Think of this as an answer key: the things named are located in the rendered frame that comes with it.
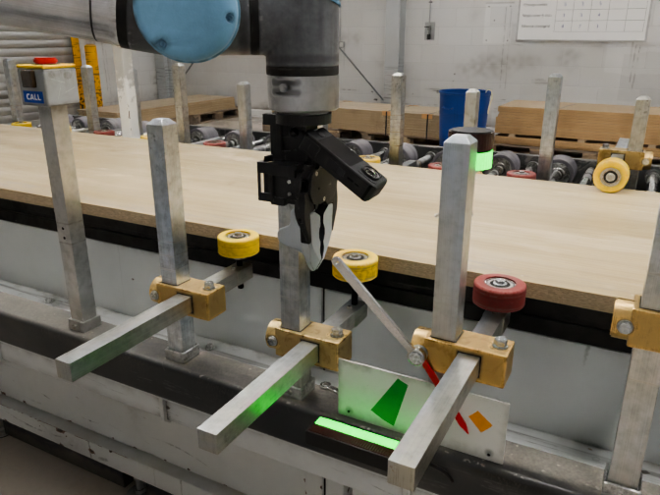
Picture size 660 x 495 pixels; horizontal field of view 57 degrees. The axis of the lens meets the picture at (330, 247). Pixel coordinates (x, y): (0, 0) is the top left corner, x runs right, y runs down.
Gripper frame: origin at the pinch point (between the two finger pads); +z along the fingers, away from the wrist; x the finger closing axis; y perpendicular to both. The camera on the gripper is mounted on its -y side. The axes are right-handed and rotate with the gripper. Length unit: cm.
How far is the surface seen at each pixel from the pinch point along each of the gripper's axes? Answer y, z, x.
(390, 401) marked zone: -9.1, 22.6, -5.5
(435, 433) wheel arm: -21.7, 11.8, 13.0
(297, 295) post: 7.4, 9.0, -6.3
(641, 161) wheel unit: -36, 3, -115
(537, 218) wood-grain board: -19, 8, -62
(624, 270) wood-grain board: -37, 8, -38
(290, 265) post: 8.6, 4.3, -6.3
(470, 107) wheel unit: 12, -8, -115
